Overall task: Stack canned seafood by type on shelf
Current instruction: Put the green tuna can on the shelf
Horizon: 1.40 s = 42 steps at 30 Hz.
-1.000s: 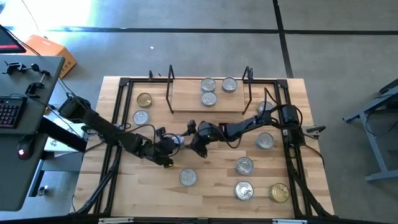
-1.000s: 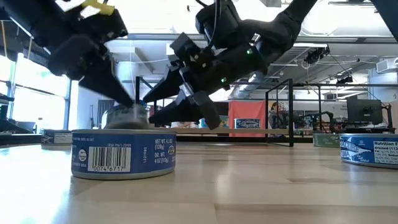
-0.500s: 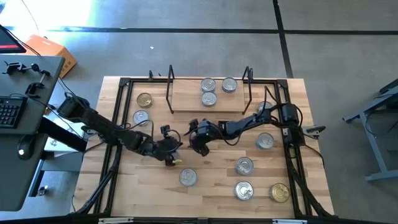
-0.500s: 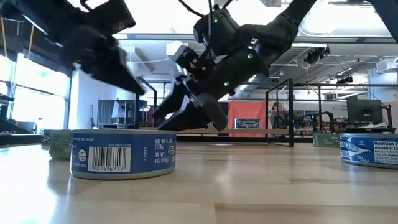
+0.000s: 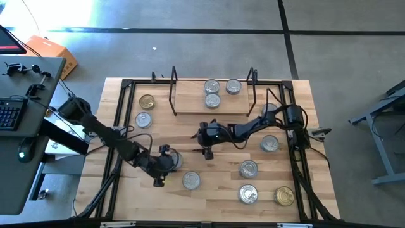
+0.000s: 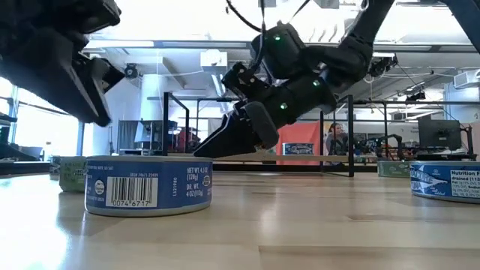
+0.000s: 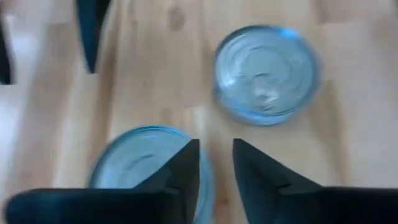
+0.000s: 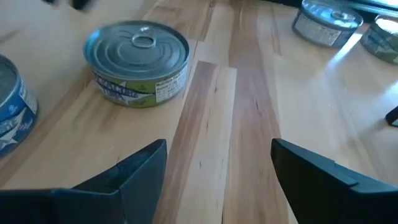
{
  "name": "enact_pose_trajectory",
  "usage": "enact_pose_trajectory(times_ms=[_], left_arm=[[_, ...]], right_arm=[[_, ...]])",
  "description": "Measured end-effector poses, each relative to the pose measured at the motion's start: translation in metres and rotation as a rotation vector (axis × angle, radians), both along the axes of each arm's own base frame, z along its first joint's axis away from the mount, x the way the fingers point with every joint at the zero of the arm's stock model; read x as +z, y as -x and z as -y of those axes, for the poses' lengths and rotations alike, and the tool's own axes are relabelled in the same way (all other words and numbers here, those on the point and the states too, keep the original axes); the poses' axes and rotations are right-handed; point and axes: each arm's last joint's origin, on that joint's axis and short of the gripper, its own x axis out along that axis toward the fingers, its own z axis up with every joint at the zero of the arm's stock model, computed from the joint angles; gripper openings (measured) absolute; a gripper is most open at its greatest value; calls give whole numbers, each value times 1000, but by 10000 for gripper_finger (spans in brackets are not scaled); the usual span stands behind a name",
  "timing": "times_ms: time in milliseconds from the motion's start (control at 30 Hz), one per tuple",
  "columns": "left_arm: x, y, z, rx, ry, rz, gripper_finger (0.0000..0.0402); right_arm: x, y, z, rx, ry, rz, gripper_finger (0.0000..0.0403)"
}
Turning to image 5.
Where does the dark grey desk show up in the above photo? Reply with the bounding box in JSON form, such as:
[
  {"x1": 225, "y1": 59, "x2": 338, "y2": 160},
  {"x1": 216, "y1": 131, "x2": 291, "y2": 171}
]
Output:
[{"x1": 0, "y1": 55, "x2": 67, "y2": 216}]

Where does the white clamp bracket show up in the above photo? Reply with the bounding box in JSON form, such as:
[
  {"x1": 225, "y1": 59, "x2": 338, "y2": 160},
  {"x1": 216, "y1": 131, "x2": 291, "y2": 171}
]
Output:
[{"x1": 308, "y1": 126, "x2": 333, "y2": 139}]

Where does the green tuna can gold lid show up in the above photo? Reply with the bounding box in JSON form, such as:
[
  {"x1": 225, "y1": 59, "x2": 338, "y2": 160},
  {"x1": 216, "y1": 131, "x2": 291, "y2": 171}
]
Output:
[
  {"x1": 139, "y1": 94, "x2": 156, "y2": 111},
  {"x1": 274, "y1": 186, "x2": 296, "y2": 207}
]

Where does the black computer mouse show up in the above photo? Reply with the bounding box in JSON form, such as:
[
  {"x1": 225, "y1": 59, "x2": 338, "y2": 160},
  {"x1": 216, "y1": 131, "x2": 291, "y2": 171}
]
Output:
[{"x1": 16, "y1": 137, "x2": 37, "y2": 164}]

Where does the grey metal table leg frame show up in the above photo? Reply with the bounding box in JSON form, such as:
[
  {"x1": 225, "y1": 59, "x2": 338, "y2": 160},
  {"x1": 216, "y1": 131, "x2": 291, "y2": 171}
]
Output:
[{"x1": 347, "y1": 80, "x2": 405, "y2": 186}]

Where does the orange cardboard box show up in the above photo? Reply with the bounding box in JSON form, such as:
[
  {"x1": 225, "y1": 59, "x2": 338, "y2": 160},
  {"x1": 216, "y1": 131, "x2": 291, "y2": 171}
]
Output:
[{"x1": 24, "y1": 34, "x2": 79, "y2": 80}]

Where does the teal yellowfin tuna can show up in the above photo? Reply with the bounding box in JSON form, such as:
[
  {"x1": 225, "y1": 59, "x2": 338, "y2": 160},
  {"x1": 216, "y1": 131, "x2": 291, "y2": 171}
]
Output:
[
  {"x1": 204, "y1": 92, "x2": 222, "y2": 110},
  {"x1": 260, "y1": 134, "x2": 280, "y2": 153},
  {"x1": 239, "y1": 184, "x2": 259, "y2": 205},
  {"x1": 204, "y1": 79, "x2": 221, "y2": 94}
]

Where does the black aluminium table frame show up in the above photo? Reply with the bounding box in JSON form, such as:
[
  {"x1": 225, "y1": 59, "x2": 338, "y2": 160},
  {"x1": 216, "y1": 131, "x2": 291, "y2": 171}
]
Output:
[{"x1": 72, "y1": 77, "x2": 341, "y2": 222}]

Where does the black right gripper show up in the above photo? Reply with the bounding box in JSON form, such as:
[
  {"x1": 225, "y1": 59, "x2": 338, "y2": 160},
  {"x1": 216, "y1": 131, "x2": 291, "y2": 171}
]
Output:
[{"x1": 190, "y1": 119, "x2": 226, "y2": 160}]

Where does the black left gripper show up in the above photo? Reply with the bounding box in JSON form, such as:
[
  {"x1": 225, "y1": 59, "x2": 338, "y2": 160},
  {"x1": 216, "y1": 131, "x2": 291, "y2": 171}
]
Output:
[{"x1": 144, "y1": 144, "x2": 174, "y2": 187}]

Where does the green tuna can silver lid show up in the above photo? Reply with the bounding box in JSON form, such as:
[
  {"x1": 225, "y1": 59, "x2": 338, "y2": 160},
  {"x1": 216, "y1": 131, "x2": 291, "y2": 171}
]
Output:
[
  {"x1": 261, "y1": 102, "x2": 278, "y2": 117},
  {"x1": 169, "y1": 151, "x2": 184, "y2": 170}
]

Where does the white box with logo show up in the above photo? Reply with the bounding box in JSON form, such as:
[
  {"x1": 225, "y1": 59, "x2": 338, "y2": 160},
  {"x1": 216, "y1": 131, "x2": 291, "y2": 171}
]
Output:
[{"x1": 44, "y1": 115, "x2": 91, "y2": 156}]

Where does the black keyboard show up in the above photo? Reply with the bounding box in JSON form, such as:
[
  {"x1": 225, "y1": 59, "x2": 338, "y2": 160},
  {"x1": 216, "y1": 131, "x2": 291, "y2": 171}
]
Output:
[{"x1": 0, "y1": 97, "x2": 28, "y2": 132}]

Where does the silver metal bracket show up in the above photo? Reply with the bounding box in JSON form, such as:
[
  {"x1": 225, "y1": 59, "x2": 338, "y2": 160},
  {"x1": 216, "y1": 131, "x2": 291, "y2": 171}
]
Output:
[
  {"x1": 277, "y1": 222, "x2": 314, "y2": 228},
  {"x1": 99, "y1": 220, "x2": 137, "y2": 228}
]

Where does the black monitor with red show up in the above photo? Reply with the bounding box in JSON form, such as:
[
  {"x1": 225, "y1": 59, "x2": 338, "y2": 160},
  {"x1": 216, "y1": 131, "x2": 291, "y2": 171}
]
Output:
[{"x1": 0, "y1": 24, "x2": 28, "y2": 55}]

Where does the black desk clamp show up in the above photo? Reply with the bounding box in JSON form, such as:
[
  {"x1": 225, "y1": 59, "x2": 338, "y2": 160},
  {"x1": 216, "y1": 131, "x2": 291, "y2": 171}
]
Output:
[
  {"x1": 3, "y1": 61, "x2": 41, "y2": 77},
  {"x1": 25, "y1": 71, "x2": 53, "y2": 98}
]

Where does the dark blue albacore tuna can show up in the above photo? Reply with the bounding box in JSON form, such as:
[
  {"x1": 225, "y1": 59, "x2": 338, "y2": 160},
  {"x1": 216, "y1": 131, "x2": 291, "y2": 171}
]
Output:
[
  {"x1": 182, "y1": 170, "x2": 201, "y2": 191},
  {"x1": 239, "y1": 159, "x2": 259, "y2": 179},
  {"x1": 225, "y1": 78, "x2": 242, "y2": 96},
  {"x1": 135, "y1": 111, "x2": 153, "y2": 129}
]

